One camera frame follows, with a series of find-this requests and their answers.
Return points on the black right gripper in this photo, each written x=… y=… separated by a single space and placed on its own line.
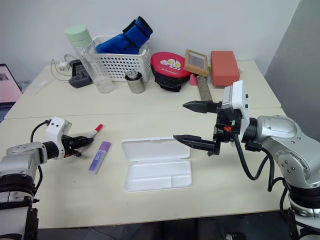
x=225 y=127

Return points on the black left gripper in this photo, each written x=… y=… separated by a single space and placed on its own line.
x=67 y=145

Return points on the red marker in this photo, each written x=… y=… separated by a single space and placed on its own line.
x=97 y=130

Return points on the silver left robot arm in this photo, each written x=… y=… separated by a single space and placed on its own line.
x=20 y=160

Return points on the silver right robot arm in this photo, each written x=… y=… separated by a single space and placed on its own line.
x=287 y=140

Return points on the purple highlighter marker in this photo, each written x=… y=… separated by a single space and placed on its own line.
x=99 y=158

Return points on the white plastic pencil case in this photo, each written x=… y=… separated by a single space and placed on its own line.
x=156 y=163

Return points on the small pink object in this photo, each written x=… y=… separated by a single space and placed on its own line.
x=193 y=80

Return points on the orange red rectangular box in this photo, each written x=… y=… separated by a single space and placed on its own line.
x=223 y=67

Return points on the red black lidded container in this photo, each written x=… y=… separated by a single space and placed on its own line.
x=167 y=67

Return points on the grey desktop device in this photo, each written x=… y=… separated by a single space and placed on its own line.
x=79 y=76

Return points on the silver metal cylinder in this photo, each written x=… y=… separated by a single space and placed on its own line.
x=135 y=82

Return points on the white charger plug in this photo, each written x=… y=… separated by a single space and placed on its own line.
x=63 y=66

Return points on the white perforated plastic basket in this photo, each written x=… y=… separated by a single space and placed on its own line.
x=120 y=65

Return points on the clear bottle with green cap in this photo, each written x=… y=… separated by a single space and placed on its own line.
x=82 y=50

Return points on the open laptop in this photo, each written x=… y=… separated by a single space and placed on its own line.
x=7 y=85

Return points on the blue folded fabric bag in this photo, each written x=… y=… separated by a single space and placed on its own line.
x=125 y=42

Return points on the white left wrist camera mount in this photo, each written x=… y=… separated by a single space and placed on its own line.
x=56 y=126

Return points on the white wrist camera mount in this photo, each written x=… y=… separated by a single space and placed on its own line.
x=238 y=100
x=56 y=126

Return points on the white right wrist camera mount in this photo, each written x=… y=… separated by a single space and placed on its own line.
x=238 y=100

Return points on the wooden picture frame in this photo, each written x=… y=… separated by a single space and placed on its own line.
x=196 y=62

